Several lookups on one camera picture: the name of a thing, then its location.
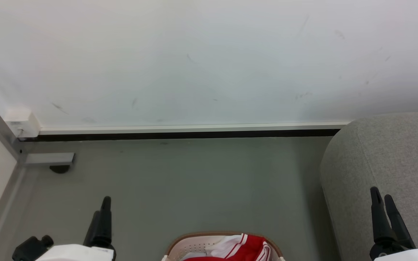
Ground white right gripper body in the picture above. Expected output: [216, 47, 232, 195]
[370, 242, 418, 261]

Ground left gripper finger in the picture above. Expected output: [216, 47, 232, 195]
[83, 211, 101, 247]
[98, 196, 115, 247]

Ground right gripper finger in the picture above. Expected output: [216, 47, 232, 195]
[384, 194, 417, 249]
[370, 187, 397, 244]

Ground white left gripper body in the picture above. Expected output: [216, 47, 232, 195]
[35, 244, 117, 261]

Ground red clothing item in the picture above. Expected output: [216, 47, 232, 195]
[184, 234, 272, 261]

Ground white basket with brown rim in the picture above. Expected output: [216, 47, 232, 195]
[161, 231, 286, 261]

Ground white clothing item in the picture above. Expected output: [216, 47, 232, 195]
[182, 234, 248, 261]

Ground grey fabric sofa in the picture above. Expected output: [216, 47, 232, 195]
[320, 112, 418, 261]

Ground white and black baseboard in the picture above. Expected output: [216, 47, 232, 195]
[17, 121, 351, 142]

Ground metal frame partition leg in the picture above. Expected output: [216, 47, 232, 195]
[0, 88, 75, 261]

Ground white wall socket box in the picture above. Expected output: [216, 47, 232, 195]
[4, 109, 41, 138]

